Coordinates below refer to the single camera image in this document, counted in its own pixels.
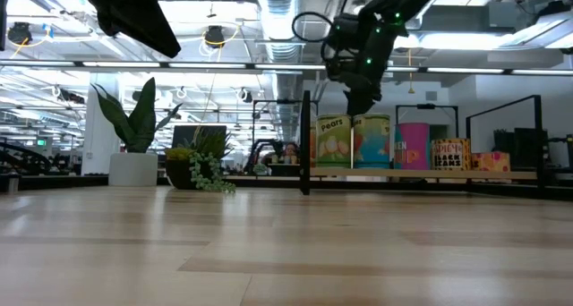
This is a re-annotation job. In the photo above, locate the dark row of monitors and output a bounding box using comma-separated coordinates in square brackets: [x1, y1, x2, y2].
[492, 126, 573, 168]

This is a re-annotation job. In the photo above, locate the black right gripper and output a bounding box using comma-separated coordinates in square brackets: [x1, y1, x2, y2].
[321, 13, 398, 117]

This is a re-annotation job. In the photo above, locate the orange green beans tin can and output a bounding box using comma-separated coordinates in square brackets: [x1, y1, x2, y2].
[309, 126, 318, 168]

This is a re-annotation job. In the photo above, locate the person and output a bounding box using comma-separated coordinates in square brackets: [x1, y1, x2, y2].
[281, 140, 300, 165]

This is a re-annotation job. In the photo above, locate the black flat monitor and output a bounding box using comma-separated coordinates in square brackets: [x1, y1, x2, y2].
[172, 124, 228, 149]

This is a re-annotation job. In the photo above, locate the black aluminium table frame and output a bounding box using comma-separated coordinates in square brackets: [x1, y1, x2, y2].
[0, 174, 573, 203]

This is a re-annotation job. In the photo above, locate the snake plant in white pot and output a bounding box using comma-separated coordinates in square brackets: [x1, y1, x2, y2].
[90, 76, 184, 187]

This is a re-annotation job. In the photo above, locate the black curved railing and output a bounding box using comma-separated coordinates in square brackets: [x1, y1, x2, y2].
[0, 140, 53, 175]

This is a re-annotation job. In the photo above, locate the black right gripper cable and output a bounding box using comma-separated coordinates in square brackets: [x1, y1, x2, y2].
[291, 11, 336, 44]

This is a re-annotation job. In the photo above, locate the black ceiling cable reel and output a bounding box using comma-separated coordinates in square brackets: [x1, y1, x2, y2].
[203, 24, 229, 48]
[6, 21, 35, 46]

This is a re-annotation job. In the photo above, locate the succulent plant in dark pot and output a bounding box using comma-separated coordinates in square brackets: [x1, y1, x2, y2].
[164, 125, 237, 194]

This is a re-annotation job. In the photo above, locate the black metal rig frame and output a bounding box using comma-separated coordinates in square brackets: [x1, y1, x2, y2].
[252, 98, 320, 140]
[395, 102, 460, 128]

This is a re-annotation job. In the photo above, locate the pink soup tin can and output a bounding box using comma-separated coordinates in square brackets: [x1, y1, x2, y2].
[393, 122, 431, 171]

